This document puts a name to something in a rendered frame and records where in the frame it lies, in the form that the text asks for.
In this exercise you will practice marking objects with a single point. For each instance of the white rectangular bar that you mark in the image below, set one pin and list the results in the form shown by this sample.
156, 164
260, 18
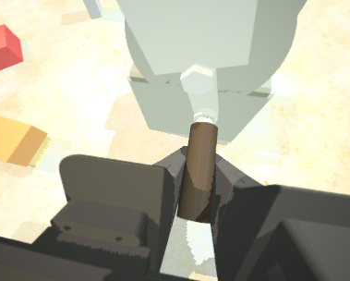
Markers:
94, 8

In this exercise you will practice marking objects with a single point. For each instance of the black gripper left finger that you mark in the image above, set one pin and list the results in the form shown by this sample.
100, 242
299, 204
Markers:
152, 189

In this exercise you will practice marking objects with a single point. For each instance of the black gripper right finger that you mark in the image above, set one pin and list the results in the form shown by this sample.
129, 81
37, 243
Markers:
245, 213

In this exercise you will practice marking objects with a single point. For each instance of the red rectangular block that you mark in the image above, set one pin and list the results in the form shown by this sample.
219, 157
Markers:
10, 48

